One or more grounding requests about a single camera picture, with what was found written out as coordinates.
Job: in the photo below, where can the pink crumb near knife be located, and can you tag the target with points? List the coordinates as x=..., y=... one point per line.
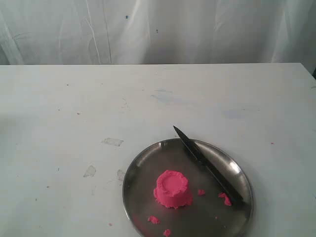
x=226, y=199

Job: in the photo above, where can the pink dough lump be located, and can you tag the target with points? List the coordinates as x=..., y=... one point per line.
x=172, y=190

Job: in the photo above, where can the clear tape piece upper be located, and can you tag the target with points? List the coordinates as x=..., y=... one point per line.
x=112, y=142

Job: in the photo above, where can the white backdrop curtain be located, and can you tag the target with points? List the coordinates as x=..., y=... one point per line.
x=157, y=31

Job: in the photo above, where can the clear tape piece lower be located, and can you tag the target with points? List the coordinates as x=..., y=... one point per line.
x=90, y=172

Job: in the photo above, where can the clear tape piece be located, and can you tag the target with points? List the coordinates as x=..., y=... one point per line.
x=112, y=142
x=90, y=172

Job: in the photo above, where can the black serrated knife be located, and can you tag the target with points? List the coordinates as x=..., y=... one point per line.
x=226, y=186

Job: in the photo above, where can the small pink crumb centre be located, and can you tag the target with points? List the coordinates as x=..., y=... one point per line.
x=201, y=192

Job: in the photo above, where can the pink crumb front left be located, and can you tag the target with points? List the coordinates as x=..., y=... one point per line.
x=153, y=220

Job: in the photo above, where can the round steel plate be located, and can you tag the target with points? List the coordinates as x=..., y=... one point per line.
x=207, y=216

